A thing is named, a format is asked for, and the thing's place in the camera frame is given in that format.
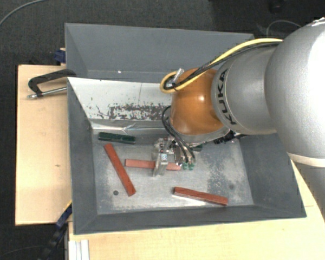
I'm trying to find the pale wood flat board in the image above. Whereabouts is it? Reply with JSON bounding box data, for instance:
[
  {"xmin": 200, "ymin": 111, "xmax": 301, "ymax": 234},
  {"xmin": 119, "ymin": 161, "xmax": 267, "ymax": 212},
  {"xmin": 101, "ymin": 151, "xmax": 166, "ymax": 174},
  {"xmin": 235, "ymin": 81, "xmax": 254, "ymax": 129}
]
[{"xmin": 15, "ymin": 64, "xmax": 73, "ymax": 226}]

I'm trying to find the dark green flat block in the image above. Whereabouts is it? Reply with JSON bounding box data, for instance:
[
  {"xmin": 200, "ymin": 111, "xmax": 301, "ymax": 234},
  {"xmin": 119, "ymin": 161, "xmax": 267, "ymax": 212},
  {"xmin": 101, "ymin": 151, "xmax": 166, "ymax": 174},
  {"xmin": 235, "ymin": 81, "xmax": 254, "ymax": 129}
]
[{"xmin": 97, "ymin": 132, "xmax": 137, "ymax": 145}]

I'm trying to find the red-brown flat block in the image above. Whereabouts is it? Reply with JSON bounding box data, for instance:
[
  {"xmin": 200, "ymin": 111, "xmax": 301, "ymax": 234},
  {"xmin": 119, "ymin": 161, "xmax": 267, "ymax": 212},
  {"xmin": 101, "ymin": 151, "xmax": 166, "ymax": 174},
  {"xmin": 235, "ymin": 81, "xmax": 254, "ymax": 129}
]
[
  {"xmin": 172, "ymin": 186, "xmax": 230, "ymax": 207},
  {"xmin": 124, "ymin": 158, "xmax": 181, "ymax": 172},
  {"xmin": 103, "ymin": 142, "xmax": 137, "ymax": 198}
]

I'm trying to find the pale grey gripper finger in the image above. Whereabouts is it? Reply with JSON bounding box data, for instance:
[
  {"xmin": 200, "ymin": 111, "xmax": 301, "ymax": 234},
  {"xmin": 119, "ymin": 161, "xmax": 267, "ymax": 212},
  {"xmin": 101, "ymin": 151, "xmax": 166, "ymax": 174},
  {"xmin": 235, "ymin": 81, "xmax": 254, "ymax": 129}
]
[
  {"xmin": 151, "ymin": 146, "xmax": 161, "ymax": 177},
  {"xmin": 159, "ymin": 152, "xmax": 170, "ymax": 176}
]

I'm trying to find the grey metal bin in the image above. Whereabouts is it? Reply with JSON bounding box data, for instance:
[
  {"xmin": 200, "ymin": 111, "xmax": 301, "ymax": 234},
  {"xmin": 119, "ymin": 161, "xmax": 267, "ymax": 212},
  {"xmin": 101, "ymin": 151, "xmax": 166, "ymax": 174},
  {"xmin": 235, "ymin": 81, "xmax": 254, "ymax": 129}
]
[{"xmin": 64, "ymin": 22, "xmax": 308, "ymax": 236}]

